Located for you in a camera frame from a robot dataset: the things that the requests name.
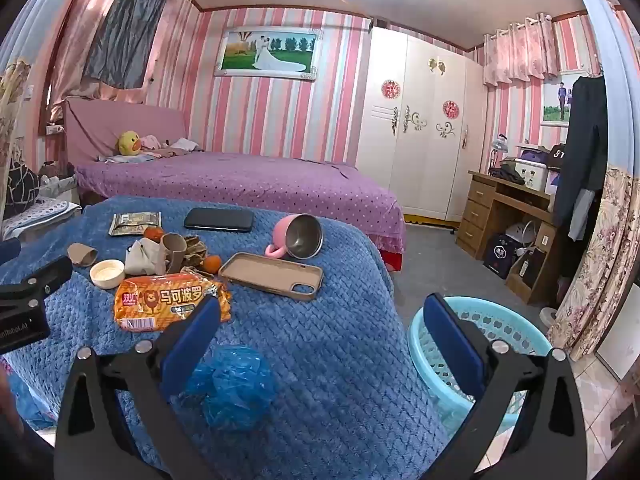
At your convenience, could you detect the beige cloth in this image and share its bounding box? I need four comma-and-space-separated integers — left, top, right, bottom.
124, 238, 161, 277

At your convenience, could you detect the pink satin curtain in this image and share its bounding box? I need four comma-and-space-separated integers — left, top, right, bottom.
47, 0, 151, 106

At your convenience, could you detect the dark shopping bag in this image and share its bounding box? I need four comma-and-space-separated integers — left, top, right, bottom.
482, 233, 518, 279

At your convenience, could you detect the wooden desk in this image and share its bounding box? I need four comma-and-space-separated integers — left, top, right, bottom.
456, 170, 561, 306

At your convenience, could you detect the blue plastic bag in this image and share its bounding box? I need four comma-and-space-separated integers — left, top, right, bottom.
187, 345, 278, 433

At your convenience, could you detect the person's left forearm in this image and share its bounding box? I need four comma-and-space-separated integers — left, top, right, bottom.
0, 360, 23, 431

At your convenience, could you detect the black phone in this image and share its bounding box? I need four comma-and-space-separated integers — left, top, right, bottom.
184, 207, 255, 233

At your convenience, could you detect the black patterned bag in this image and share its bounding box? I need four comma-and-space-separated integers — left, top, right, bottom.
2, 162, 41, 218

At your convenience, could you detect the purple dotted bed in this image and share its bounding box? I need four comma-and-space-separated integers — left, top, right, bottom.
75, 151, 407, 256

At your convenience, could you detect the pink covered headboard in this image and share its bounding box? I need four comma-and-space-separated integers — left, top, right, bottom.
62, 98, 188, 163

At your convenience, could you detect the turquoise plastic basket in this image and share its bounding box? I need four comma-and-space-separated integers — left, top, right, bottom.
407, 296, 553, 441

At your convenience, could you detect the white fan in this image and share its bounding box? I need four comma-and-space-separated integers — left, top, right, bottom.
505, 220, 538, 251

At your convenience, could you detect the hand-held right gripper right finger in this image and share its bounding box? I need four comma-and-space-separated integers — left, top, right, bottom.
422, 292, 588, 480

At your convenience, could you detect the pink mug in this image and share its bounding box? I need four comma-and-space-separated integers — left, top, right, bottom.
265, 214, 323, 261

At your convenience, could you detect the framed wall picture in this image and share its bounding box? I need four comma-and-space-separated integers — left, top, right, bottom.
215, 26, 321, 81

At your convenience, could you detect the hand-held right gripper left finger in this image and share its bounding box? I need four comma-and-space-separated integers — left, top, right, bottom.
54, 296, 223, 480

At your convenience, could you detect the blue woven blanket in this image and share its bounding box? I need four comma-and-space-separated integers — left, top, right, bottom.
0, 195, 451, 480

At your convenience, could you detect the orange snack packet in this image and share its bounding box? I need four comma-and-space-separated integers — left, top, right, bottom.
114, 270, 233, 332

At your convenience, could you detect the small wall photo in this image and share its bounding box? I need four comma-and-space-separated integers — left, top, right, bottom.
541, 80, 573, 126

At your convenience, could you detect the floral long curtain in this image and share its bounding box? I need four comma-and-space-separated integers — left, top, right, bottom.
547, 165, 640, 361

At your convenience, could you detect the grey window cloth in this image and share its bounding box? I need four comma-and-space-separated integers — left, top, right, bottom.
82, 0, 171, 90

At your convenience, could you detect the white storage box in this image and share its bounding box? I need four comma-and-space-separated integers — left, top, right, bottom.
514, 157, 550, 192

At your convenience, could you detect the yellow duck plush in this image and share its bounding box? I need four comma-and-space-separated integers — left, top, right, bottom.
117, 131, 142, 156

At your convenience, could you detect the dark hanging clothing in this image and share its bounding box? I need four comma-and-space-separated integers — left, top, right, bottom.
552, 76, 608, 241

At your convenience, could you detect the white round lid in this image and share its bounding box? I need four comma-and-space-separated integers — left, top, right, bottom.
90, 259, 125, 289

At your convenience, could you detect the desk lamp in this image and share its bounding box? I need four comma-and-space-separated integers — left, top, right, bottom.
487, 134, 508, 173

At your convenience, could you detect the clothes pile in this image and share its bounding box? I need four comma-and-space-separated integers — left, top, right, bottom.
142, 135, 203, 156

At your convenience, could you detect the pink floral valance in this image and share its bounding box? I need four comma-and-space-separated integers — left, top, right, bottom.
482, 12, 561, 86

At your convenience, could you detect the short cardboard tube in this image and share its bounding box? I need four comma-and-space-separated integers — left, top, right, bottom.
67, 242, 99, 267

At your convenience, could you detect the brown paper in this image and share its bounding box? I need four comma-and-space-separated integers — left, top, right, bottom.
182, 237, 211, 268

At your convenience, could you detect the tan phone case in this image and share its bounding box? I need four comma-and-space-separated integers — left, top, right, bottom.
218, 252, 324, 302

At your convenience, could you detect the white board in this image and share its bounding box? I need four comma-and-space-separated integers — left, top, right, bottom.
597, 305, 640, 381

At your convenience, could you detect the white wardrobe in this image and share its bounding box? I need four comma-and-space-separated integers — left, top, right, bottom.
356, 26, 488, 223

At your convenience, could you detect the printed cloth side table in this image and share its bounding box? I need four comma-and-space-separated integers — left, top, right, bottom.
2, 200, 83, 241

